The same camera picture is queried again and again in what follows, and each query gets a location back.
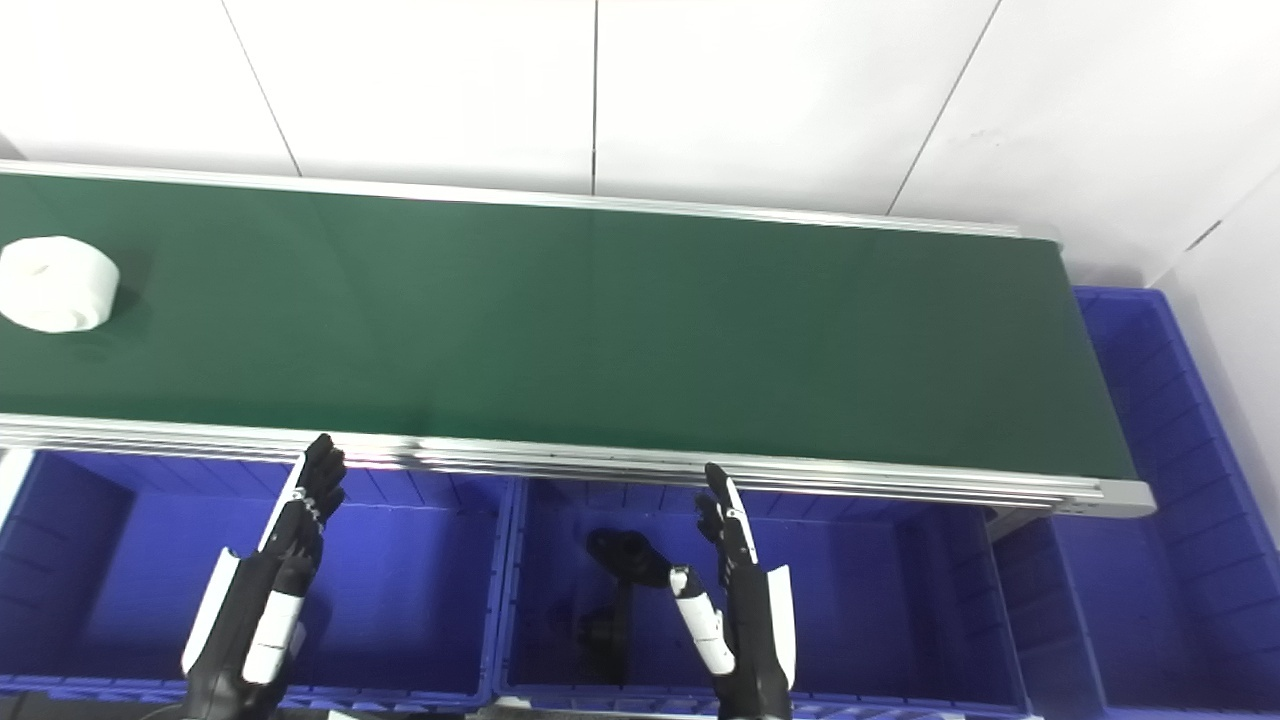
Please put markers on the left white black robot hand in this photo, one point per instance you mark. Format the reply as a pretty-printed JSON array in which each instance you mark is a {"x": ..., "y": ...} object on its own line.
[{"x": 245, "y": 610}]

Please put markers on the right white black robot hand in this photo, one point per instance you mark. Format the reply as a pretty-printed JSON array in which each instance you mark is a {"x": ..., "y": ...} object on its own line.
[{"x": 752, "y": 640}]

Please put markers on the black plastic part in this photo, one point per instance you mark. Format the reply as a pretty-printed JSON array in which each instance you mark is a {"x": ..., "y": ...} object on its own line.
[{"x": 625, "y": 555}]

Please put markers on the green conveyor belt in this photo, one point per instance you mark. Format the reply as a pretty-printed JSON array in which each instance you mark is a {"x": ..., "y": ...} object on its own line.
[
  {"x": 600, "y": 462},
  {"x": 600, "y": 330}
]

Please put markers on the white cylindrical plastic part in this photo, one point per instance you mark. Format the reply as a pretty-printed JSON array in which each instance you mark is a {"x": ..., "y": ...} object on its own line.
[{"x": 55, "y": 285}]

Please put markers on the blue plastic bin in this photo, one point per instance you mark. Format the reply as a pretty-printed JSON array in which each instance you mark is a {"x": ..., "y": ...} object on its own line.
[
  {"x": 1160, "y": 560},
  {"x": 860, "y": 600},
  {"x": 400, "y": 600}
]

